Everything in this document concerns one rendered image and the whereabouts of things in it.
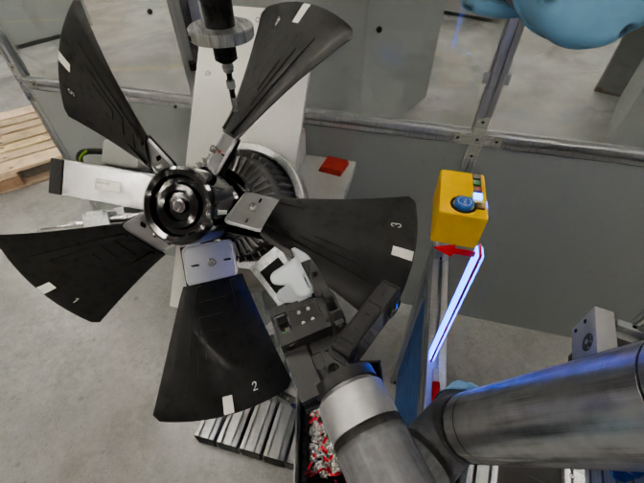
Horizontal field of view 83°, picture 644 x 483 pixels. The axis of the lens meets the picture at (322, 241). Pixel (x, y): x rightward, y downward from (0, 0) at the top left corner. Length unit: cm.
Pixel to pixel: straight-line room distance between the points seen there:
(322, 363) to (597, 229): 128
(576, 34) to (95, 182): 82
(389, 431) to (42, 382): 185
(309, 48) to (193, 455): 149
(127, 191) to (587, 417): 79
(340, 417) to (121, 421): 152
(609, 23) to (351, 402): 34
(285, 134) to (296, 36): 27
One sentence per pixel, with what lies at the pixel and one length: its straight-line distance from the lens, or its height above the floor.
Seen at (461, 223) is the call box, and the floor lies 105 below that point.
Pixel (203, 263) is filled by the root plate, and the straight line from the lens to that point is 63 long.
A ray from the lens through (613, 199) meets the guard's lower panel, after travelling 150.
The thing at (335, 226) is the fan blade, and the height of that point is 119.
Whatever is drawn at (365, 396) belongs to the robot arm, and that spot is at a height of 122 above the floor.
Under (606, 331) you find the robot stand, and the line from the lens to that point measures 85.
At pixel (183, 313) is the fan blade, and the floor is 108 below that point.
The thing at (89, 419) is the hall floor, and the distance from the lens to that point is 191.
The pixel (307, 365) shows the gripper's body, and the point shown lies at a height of 119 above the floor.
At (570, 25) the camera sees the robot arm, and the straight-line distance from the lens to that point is 29.
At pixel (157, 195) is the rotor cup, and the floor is 123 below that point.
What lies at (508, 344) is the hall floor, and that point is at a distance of 199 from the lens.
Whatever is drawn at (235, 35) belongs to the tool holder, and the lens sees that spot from 44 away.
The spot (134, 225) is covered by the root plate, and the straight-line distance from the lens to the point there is 68.
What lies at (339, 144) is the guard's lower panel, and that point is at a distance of 131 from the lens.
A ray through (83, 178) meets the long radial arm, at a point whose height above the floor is 112.
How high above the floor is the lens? 158
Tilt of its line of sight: 46 degrees down
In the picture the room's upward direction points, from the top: straight up
